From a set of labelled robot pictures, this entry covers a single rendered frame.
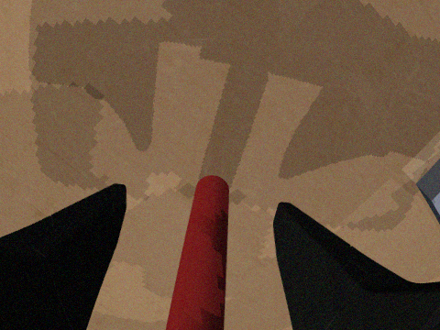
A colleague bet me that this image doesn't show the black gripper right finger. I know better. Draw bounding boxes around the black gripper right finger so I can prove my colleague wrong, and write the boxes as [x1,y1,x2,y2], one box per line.
[272,202,440,330]

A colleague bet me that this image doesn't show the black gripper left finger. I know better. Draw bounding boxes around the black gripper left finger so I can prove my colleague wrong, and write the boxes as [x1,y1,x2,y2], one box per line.
[0,183,127,330]

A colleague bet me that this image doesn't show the red peg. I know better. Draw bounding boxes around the red peg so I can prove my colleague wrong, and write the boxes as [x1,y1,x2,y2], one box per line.
[166,176,228,330]

